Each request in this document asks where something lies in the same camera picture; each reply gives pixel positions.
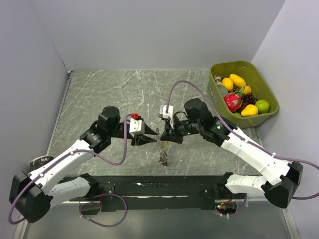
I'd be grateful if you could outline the olive green plastic bin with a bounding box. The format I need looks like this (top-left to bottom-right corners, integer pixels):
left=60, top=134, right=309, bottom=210
left=207, top=61, right=279, bottom=128

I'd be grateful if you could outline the yellow mango toy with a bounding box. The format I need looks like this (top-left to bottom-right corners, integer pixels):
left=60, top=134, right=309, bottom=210
left=241, top=104, right=259, bottom=117
left=229, top=74, right=247, bottom=88

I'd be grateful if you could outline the yellow lemon toy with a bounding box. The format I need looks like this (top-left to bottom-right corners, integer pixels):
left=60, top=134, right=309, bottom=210
left=222, top=77, right=234, bottom=92

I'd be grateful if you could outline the black tape roll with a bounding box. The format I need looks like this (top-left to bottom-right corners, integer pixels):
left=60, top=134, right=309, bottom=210
left=29, top=155, right=54, bottom=171

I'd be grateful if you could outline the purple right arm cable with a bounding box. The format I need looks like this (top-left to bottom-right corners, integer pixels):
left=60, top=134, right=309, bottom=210
left=166, top=80, right=319, bottom=200

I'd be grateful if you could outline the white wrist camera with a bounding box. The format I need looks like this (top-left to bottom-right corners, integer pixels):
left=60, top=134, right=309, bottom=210
left=159, top=105, right=174, bottom=128
left=129, top=118, right=145, bottom=135

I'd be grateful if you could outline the red dragon fruit toy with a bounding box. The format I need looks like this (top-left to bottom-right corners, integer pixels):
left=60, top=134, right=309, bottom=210
left=223, top=92, right=242, bottom=113

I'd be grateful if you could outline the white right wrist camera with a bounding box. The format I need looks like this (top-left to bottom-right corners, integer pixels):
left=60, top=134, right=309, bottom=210
left=159, top=105, right=174, bottom=128

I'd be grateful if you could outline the yellow mango toy upper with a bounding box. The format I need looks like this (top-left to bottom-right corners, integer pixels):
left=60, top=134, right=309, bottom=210
left=229, top=74, right=247, bottom=88

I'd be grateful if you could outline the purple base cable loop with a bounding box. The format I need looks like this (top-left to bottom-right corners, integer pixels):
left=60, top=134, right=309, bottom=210
left=79, top=193, right=128, bottom=228

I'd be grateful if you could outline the yellow mango toy lower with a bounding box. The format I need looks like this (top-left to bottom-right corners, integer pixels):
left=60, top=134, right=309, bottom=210
left=241, top=104, right=259, bottom=117

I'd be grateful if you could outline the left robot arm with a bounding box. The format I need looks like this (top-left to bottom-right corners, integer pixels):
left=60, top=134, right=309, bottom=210
left=9, top=106, right=156, bottom=223

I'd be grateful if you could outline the dark purple grapes toy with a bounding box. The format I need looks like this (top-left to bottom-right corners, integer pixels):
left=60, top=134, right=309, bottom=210
left=241, top=94, right=258, bottom=106

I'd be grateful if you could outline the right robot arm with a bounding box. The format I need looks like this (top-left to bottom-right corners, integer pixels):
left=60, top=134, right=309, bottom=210
left=159, top=98, right=303, bottom=209

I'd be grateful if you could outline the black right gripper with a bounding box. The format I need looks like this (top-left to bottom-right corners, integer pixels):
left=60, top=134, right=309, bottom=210
left=160, top=115, right=202, bottom=144

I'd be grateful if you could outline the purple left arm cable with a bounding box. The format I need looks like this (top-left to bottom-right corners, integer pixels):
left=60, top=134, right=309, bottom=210
left=7, top=113, right=139, bottom=225

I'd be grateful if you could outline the green lime toy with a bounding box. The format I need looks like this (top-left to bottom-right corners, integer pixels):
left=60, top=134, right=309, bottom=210
left=255, top=100, right=270, bottom=114

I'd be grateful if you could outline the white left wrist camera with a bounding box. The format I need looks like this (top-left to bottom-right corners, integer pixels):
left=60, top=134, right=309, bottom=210
left=129, top=118, right=145, bottom=135

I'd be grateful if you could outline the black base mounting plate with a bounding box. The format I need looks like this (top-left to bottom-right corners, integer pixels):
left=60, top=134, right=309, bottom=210
left=68, top=175, right=250, bottom=212

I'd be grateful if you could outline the grey bottle in bin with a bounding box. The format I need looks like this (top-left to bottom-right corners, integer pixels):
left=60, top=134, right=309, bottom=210
left=214, top=75, right=228, bottom=98

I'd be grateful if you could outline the round metal key organizer disc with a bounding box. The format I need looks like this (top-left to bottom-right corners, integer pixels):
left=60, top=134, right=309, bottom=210
left=156, top=127, right=168, bottom=166

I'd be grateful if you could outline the key with yellow tag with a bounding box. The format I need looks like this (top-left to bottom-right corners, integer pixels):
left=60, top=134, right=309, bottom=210
left=161, top=141, right=169, bottom=150

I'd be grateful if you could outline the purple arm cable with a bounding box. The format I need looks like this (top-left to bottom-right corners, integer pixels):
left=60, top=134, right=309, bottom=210
left=166, top=80, right=319, bottom=200
left=7, top=113, right=139, bottom=225

